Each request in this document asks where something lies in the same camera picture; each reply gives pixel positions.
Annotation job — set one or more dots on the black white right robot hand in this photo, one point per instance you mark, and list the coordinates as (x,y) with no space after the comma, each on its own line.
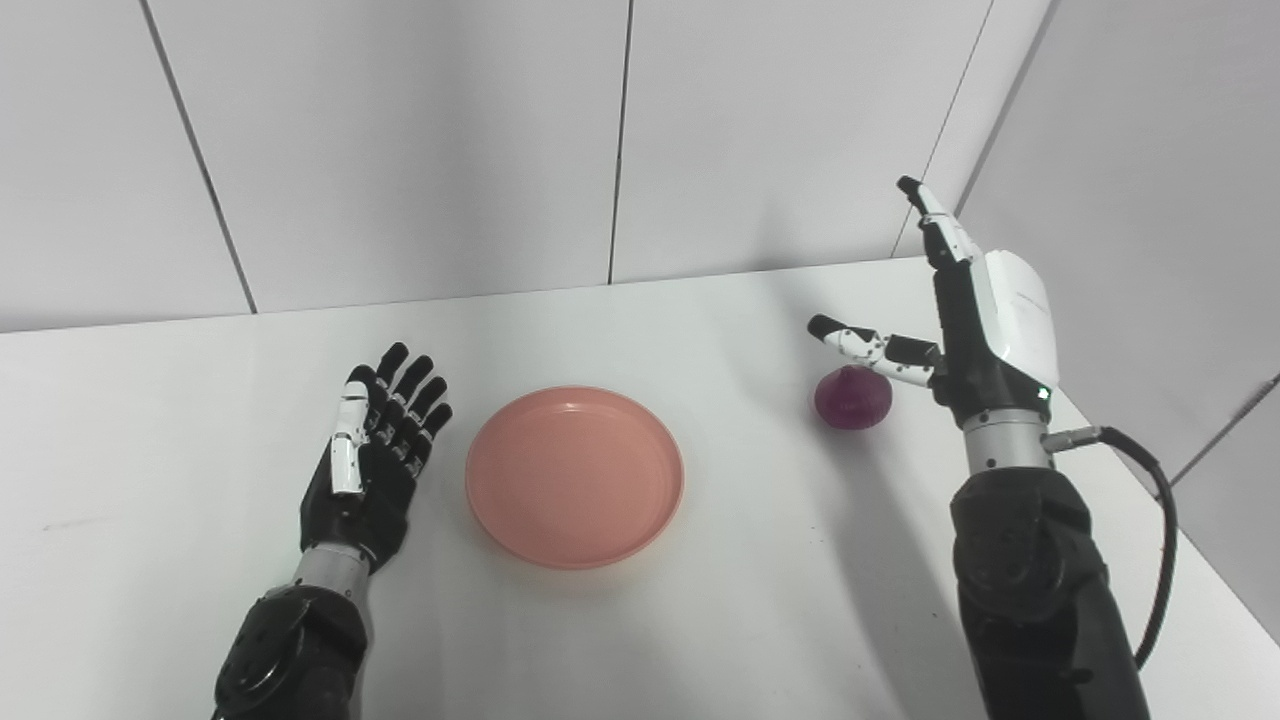
(985,370)

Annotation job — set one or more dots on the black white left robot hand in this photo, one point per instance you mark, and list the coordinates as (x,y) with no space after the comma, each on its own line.
(370,510)

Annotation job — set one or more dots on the purple red onion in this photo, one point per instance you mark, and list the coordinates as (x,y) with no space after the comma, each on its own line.
(852,402)

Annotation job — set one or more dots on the pink round plate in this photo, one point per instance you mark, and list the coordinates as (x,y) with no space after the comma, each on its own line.
(575,478)

